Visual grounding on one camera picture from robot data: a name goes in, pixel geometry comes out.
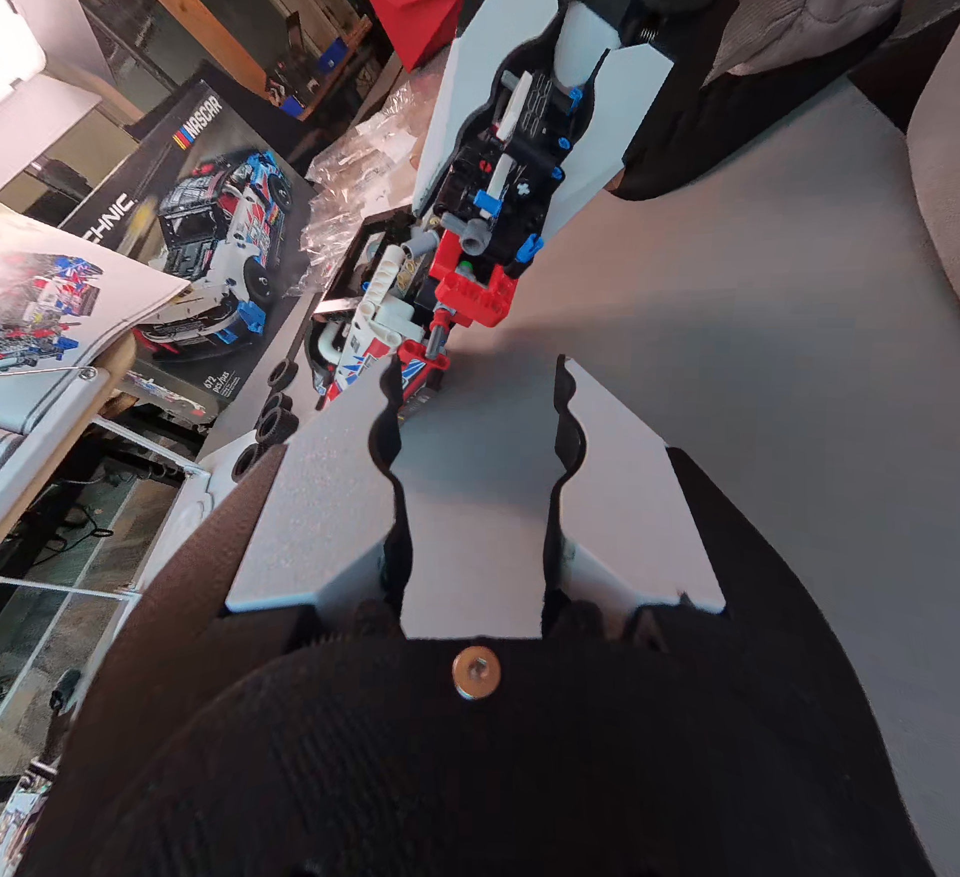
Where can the grey desk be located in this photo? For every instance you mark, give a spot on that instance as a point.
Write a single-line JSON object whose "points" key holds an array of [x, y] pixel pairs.
{"points": [[712, 292]]}

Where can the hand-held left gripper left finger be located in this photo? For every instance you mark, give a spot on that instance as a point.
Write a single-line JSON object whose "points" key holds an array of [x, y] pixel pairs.
{"points": [[315, 517]]}

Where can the toy brick race car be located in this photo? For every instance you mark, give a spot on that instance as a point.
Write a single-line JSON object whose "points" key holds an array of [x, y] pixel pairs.
{"points": [[480, 269]]}

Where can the toy car set box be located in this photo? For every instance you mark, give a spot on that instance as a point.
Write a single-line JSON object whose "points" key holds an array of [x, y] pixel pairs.
{"points": [[225, 164]]}

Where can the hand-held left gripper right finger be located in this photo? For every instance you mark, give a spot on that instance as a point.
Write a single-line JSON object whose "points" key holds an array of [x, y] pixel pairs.
{"points": [[637, 517]]}

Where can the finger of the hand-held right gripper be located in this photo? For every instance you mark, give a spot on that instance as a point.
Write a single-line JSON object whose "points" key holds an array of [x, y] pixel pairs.
{"points": [[630, 97], [472, 67]]}

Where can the black rubber toy tyre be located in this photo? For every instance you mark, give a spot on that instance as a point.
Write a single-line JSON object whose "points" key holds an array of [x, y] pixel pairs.
{"points": [[246, 464], [276, 401], [283, 373], [271, 427]]}

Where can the open instruction booklet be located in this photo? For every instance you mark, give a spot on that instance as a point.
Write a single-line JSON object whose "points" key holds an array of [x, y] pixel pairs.
{"points": [[67, 277]]}

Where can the white studio light panel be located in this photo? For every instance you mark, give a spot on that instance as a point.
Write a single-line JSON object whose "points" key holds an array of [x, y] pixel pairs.
{"points": [[30, 104]]}

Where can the black chair armrest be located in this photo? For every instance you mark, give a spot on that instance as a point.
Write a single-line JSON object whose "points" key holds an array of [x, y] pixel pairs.
{"points": [[750, 134]]}

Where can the white book stand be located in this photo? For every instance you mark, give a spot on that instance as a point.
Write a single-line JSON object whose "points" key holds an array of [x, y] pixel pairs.
{"points": [[52, 427]]}

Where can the person's beige sweatshirt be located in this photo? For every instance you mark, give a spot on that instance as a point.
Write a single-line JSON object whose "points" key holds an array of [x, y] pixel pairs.
{"points": [[937, 179]]}

